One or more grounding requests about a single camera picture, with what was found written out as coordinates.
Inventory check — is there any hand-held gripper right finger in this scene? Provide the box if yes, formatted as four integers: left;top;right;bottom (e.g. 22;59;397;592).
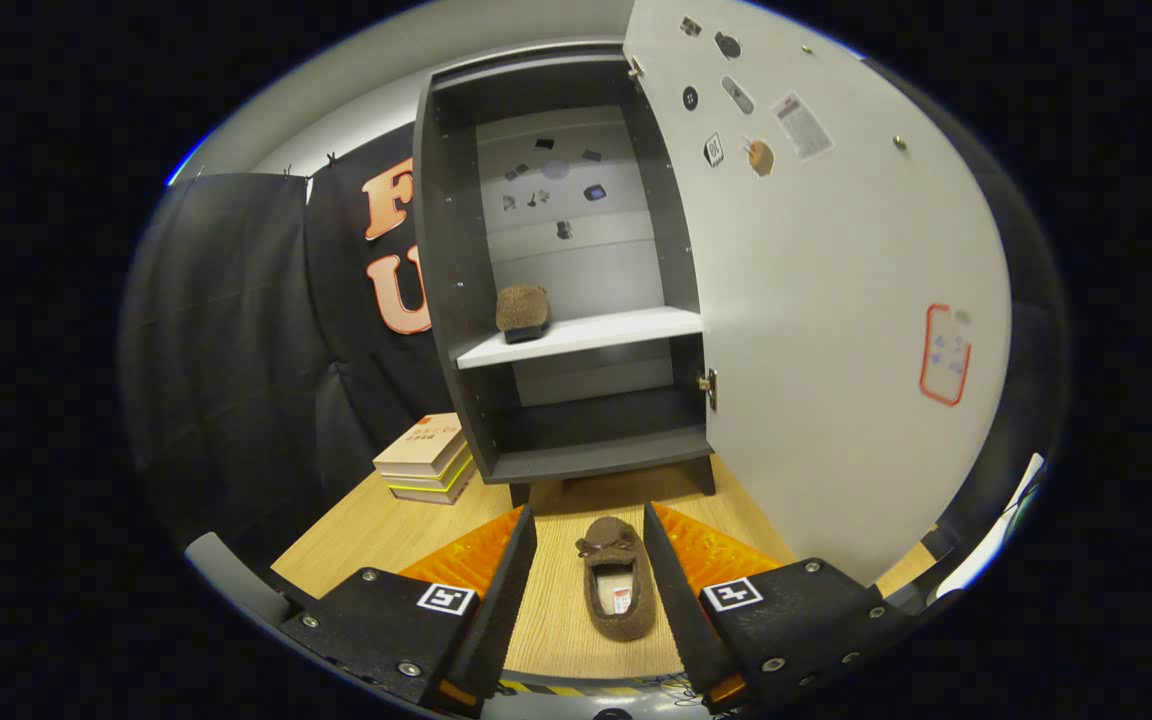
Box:
642;501;922;715

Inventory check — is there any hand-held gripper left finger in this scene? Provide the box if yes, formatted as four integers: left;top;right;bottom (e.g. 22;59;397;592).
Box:
281;505;539;715

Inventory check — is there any brown fuzzy shoe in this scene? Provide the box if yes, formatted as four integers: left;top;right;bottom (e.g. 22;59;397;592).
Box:
495;284;553;345
576;516;657;643

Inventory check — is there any beige shoe cabinet door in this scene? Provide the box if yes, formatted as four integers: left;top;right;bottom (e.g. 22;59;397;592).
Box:
622;0;1014;588

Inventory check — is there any dark grey shoe cabinet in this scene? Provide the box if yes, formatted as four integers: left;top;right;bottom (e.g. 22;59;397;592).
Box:
413;40;719;511

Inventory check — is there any yellow black striped tape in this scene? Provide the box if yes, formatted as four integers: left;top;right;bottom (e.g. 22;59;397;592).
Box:
496;678;662;698

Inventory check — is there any grey book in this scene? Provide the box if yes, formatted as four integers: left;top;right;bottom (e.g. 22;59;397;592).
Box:
388;470;479;506

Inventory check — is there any beige book with red label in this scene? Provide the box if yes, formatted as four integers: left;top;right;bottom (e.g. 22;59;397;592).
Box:
373;413;469;479

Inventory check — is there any grey rounded object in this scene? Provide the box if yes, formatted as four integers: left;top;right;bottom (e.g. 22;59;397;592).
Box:
184;532;317;626

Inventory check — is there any black backdrop cloth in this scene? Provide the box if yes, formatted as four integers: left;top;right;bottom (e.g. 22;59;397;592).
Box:
119;60;1072;576

